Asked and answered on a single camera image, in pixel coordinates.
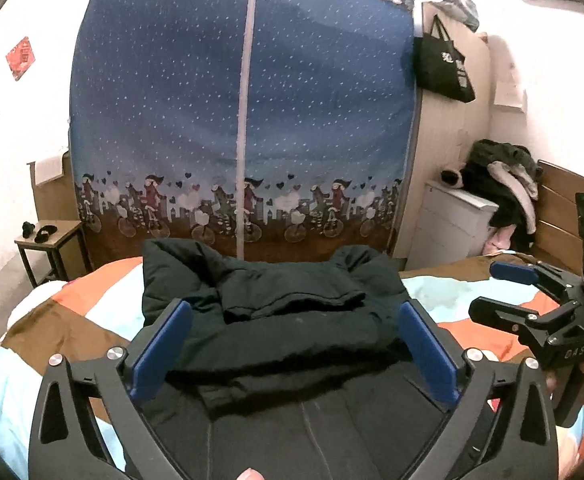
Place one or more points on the black tote bag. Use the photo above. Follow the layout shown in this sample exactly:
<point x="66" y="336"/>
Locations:
<point x="438" y="65"/>

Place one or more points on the blue fabric wardrobe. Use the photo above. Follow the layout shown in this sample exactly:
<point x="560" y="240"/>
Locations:
<point x="276" y="130"/>

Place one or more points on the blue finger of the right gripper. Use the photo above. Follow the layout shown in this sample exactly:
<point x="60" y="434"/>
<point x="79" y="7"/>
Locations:
<point x="543" y="333"/>
<point x="514" y="272"/>

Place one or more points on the tall wooden wardrobe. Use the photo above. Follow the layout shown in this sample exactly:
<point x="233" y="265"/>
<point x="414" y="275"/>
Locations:
<point x="443" y="130"/>

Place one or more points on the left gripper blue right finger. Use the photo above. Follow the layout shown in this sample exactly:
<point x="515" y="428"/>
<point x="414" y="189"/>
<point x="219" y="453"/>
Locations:
<point x="498" y="420"/>

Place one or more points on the pile of clothes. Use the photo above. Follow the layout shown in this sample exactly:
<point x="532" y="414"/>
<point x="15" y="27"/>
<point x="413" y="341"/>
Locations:
<point x="507" y="175"/>

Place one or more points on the small wooden side table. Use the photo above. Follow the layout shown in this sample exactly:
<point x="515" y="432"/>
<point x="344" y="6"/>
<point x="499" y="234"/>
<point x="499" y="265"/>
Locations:
<point x="68" y="230"/>

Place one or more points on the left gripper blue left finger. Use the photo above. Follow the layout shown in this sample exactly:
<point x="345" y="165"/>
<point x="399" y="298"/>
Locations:
<point x="65" y="441"/>

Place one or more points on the white drawer cabinet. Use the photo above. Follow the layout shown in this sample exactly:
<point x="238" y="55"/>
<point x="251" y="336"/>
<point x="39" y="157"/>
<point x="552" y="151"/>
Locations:
<point x="452" y="225"/>

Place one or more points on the wooden headboard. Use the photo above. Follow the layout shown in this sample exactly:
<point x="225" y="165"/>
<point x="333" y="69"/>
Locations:
<point x="556" y="238"/>

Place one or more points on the colourful patchwork bed cover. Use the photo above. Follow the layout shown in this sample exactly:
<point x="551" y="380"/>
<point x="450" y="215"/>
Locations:
<point x="81" y="319"/>

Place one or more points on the black items on table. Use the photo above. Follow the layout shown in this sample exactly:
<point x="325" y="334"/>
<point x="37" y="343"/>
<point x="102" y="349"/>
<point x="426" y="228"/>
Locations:
<point x="39" y="234"/>

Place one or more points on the dark green padded coat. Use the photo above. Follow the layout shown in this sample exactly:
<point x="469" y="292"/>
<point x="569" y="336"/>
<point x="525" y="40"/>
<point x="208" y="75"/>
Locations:
<point x="294" y="369"/>

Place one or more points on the red paper wall decoration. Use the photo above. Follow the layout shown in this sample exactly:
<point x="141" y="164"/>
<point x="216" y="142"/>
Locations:
<point x="20" y="58"/>

